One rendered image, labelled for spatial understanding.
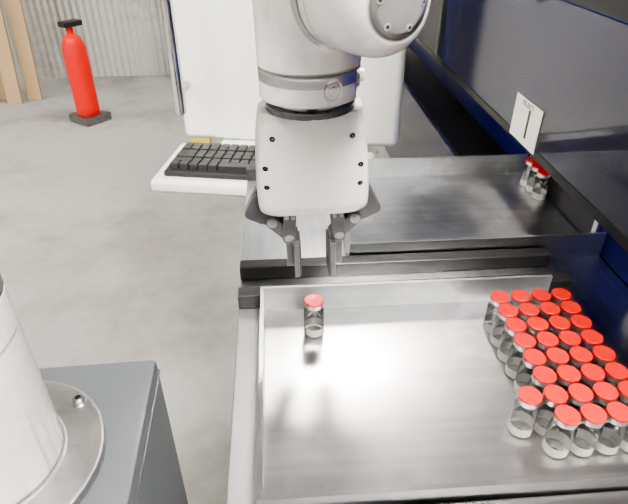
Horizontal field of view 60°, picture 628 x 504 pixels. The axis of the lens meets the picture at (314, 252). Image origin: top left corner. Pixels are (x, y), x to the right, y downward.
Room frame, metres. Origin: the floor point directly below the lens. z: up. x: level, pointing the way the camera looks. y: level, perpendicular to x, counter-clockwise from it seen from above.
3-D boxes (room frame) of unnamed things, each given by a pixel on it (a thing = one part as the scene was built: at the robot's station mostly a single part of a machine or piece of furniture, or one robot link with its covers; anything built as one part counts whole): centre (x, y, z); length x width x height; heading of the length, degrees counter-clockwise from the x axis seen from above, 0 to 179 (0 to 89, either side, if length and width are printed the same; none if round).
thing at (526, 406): (0.32, -0.19, 0.90); 0.02 x 0.02 x 0.05
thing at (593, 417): (0.38, -0.23, 0.90); 0.18 x 0.02 x 0.05; 4
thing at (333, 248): (0.45, -0.03, 1.00); 0.03 x 0.03 x 0.07; 4
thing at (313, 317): (0.45, 0.00, 0.90); 0.02 x 0.02 x 0.04
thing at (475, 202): (0.72, -0.21, 0.90); 0.34 x 0.26 x 0.04; 94
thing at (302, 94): (0.45, 0.00, 1.16); 0.09 x 0.08 x 0.03; 94
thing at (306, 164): (0.45, 0.00, 1.10); 0.10 x 0.07 x 0.11; 94
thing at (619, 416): (0.38, -0.25, 0.90); 0.18 x 0.02 x 0.05; 4
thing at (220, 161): (1.05, 0.10, 0.82); 0.40 x 0.14 x 0.02; 83
